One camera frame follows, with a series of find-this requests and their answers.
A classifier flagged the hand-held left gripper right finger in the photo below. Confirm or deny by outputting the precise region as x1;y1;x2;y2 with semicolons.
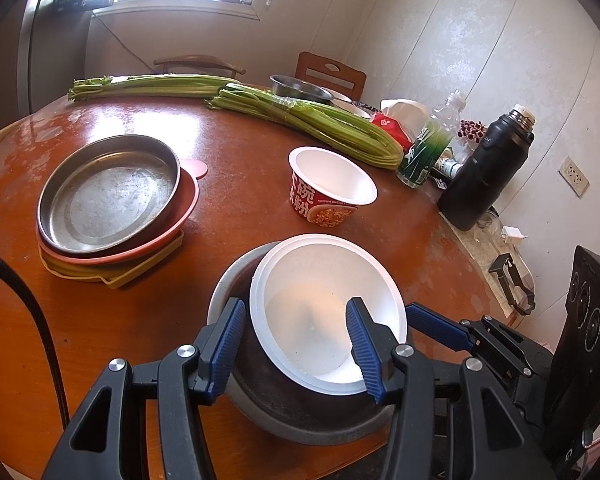
345;296;537;480

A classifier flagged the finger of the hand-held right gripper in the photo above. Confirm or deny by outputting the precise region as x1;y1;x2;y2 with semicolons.
405;302;556;383

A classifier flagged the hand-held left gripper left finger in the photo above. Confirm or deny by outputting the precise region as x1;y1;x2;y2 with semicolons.
40;297;247;480

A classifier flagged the white foam bowl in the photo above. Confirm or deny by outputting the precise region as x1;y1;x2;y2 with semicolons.
249;233;409;395

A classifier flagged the grey bowl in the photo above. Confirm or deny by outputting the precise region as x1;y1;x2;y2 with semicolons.
206;241;396;446

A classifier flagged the pink eared plate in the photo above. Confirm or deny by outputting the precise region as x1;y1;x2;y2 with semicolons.
36;157;209;266

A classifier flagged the round steel pan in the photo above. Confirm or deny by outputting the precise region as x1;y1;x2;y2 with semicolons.
36;134;182;254

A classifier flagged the black clip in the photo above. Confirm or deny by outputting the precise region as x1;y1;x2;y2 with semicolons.
488;254;537;317

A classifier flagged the glass jar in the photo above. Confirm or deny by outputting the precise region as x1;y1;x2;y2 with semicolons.
472;207;503;243

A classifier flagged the yellow plate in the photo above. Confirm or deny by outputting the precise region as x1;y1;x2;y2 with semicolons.
39;230;185;291

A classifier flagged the black thermos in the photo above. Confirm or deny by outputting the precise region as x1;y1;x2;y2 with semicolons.
437;103;537;232

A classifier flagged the small white-capped bottle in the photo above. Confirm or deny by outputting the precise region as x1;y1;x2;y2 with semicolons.
432;155;463;181

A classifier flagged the green label plastic bottle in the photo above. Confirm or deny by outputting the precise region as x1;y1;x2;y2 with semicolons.
396;89;468;190

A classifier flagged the red instant noodle bowl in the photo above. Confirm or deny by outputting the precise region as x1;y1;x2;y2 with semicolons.
286;146;379;230

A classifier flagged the dotted dark ornament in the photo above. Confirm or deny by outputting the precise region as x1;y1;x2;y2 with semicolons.
457;119;488;143

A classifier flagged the red snack packet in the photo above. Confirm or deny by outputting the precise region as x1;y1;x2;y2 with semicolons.
369;112;416;153

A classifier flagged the wrapped celery bundle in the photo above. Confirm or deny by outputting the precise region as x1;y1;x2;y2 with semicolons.
207;85;405;170

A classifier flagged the steel basin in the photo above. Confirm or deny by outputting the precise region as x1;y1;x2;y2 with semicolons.
269;74;336;106

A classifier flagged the long celery bundle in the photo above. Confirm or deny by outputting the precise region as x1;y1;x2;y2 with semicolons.
67;74;241;103

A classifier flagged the orange wooden chair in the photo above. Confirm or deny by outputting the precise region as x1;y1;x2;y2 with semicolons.
295;51;368;103

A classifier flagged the curved-back wooden chair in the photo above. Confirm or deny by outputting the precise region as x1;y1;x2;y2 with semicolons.
152;55;248;81

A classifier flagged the steel refrigerator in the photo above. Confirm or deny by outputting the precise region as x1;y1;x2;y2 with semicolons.
17;0;93;113

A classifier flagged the wall power outlet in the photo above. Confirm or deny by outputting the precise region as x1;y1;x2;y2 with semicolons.
559;156;591;198

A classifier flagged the black cable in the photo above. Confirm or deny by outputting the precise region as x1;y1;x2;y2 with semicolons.
0;244;67;431

